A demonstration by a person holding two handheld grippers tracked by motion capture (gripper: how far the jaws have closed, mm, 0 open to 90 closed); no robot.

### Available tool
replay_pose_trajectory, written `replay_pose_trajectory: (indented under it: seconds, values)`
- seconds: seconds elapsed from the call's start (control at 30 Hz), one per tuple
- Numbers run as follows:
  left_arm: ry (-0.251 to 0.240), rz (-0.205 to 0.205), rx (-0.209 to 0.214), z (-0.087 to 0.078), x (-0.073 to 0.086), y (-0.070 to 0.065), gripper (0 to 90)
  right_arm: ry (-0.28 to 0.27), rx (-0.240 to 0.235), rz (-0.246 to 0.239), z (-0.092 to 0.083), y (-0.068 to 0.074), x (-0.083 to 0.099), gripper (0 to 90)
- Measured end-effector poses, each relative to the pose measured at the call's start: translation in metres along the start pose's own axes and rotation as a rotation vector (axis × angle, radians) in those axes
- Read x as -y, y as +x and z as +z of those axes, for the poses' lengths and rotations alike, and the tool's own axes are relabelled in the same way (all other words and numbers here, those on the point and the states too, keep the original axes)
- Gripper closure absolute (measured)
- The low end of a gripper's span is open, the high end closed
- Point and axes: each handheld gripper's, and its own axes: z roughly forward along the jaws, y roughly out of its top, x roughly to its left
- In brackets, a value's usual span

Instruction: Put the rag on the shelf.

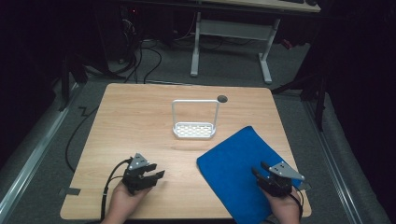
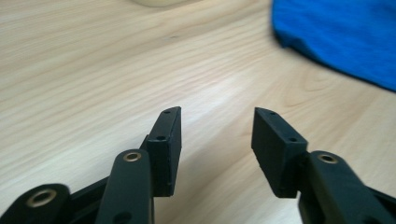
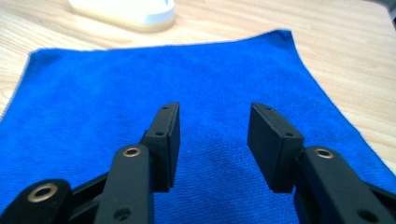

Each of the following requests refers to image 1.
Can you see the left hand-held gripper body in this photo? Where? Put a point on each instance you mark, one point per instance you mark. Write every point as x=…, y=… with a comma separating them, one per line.
x=134, y=180

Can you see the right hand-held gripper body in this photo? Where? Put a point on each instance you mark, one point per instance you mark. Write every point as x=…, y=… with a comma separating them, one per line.
x=278, y=180

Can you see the person's left hand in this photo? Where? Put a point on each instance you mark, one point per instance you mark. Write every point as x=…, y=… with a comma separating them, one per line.
x=124, y=200

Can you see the person's right hand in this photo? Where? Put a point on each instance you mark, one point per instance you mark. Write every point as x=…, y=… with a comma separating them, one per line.
x=281, y=203

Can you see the grey tape strip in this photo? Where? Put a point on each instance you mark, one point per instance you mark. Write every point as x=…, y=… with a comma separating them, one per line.
x=305, y=186
x=70, y=191

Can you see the blue cloth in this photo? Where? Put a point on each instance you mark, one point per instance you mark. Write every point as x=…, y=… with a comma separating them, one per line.
x=230, y=174

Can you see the dark round table grommet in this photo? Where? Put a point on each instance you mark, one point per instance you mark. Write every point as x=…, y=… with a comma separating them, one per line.
x=222, y=99

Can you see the black stand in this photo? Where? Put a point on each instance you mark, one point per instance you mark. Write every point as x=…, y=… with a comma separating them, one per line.
x=73, y=71
x=311, y=90

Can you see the small red object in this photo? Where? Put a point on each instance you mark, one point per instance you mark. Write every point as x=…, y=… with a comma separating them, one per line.
x=287, y=44

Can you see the white-framed wooden desk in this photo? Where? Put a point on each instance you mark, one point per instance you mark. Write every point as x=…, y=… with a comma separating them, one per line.
x=236, y=29

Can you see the dark computer tower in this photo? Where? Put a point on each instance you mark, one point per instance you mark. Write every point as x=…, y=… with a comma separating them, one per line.
x=120, y=31

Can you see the metal floor rail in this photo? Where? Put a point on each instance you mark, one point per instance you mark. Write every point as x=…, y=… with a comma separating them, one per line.
x=31, y=161
x=336, y=165

